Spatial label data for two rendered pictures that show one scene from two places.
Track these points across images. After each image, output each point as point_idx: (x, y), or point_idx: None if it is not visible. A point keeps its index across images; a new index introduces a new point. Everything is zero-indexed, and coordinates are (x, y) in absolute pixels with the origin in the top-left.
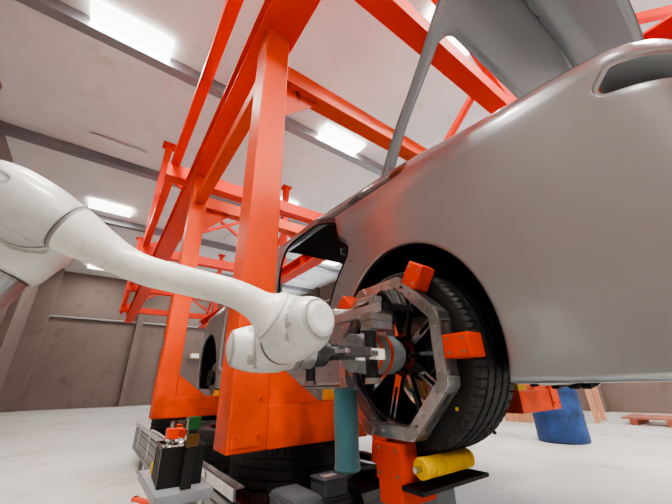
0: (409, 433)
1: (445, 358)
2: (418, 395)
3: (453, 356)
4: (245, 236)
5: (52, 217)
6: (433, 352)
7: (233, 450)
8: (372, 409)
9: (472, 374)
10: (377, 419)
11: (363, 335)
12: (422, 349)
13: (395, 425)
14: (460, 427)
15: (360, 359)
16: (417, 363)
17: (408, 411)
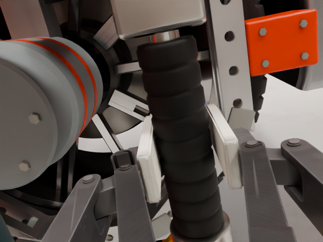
0: (156, 229)
1: (249, 77)
2: (120, 145)
3: (274, 70)
4: None
5: None
6: (219, 67)
7: None
8: (20, 202)
9: (257, 92)
10: (42, 217)
11: (11, 52)
12: (116, 56)
13: (113, 224)
14: (221, 176)
15: (160, 186)
16: (116, 88)
17: (66, 163)
